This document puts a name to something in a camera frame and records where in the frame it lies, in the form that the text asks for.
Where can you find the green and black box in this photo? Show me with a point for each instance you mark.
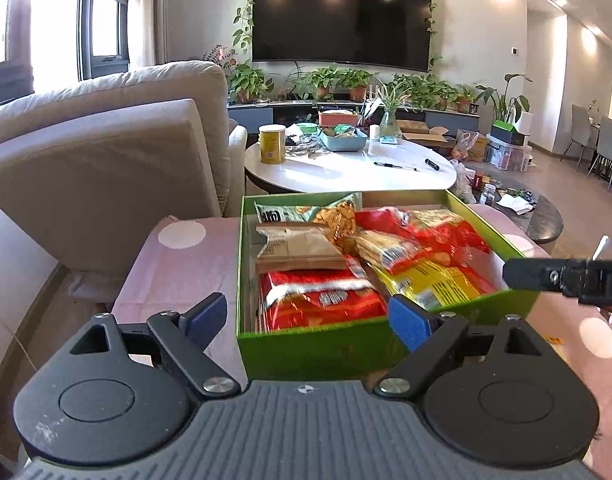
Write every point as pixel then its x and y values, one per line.
pixel 508 132

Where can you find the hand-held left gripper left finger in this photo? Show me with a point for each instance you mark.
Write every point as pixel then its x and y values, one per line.
pixel 205 312

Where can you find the wide green potted plant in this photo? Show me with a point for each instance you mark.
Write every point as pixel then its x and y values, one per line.
pixel 426 91

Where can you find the open cardboard box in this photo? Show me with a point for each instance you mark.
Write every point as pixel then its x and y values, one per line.
pixel 426 135

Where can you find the small green potted plant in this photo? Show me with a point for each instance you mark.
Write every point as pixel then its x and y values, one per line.
pixel 467 97

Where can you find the small white bottle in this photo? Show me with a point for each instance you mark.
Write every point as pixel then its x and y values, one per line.
pixel 375 133

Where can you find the red biscuit stick packet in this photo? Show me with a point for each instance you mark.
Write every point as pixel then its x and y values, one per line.
pixel 386 250

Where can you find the grey television cabinet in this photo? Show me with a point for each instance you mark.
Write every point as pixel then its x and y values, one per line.
pixel 251 117

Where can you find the green cracker packet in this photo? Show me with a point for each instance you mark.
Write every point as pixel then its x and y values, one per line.
pixel 296 212

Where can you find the green plant in red pot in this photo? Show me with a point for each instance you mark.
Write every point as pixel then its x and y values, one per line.
pixel 322 82

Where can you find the round white table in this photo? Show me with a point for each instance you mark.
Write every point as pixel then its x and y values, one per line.
pixel 346 175

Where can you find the plastic bag with fruit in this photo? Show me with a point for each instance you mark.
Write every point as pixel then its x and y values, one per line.
pixel 467 145

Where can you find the red white label snack packet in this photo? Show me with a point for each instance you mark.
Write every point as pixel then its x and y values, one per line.
pixel 316 305

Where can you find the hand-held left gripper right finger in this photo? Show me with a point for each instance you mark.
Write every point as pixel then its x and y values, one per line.
pixel 408 322

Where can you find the jar with dark contents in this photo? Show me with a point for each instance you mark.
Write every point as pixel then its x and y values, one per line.
pixel 488 195

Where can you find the clear storage bin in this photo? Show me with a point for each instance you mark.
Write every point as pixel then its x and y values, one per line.
pixel 508 157

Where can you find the wall television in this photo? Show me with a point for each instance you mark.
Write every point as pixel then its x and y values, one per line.
pixel 341 15

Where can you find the green plant in brown pot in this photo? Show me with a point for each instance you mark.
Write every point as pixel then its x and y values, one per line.
pixel 357 85

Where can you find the red flower plant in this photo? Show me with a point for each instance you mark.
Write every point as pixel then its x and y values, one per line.
pixel 220 56

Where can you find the glass vase with grass plant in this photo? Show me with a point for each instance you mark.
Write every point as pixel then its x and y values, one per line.
pixel 390 127

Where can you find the red yellow striped snack packet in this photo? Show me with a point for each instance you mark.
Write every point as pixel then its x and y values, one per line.
pixel 436 280

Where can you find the dark marble table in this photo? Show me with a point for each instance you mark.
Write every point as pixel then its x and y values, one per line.
pixel 536 220

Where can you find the beige snack packet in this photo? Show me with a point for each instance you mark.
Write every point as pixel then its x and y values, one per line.
pixel 296 250

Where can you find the orange box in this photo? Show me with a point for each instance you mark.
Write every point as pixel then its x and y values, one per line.
pixel 338 119

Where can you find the grey dining chair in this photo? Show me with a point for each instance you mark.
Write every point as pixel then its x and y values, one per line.
pixel 611 145
pixel 583 130

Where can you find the dark framed window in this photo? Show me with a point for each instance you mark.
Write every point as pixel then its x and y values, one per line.
pixel 105 20

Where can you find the red glossy snack packet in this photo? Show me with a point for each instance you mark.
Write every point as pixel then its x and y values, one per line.
pixel 451 235

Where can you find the light curtain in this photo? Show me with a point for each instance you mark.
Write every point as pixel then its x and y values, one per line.
pixel 148 10

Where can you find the yellow can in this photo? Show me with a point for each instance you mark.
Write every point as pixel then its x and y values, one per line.
pixel 272 145

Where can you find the clear plastic bag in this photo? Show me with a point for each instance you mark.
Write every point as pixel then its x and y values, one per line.
pixel 463 182

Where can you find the green cardboard box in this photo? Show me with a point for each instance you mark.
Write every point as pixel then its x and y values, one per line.
pixel 311 352

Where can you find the grey-blue snack basket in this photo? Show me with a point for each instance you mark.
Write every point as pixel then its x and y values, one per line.
pixel 343 142

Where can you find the large leaf floor plant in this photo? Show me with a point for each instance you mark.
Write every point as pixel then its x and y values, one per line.
pixel 506 100

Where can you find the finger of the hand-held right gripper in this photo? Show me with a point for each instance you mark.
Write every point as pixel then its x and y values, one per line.
pixel 531 274

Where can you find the bushy green potted plant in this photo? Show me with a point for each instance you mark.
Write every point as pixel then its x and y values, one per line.
pixel 248 82

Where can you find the black marker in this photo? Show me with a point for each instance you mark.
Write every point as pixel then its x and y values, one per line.
pixel 432 164

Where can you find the thin pen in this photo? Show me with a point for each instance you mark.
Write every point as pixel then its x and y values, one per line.
pixel 396 166

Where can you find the beige armchair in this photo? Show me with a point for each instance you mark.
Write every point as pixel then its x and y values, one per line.
pixel 110 155

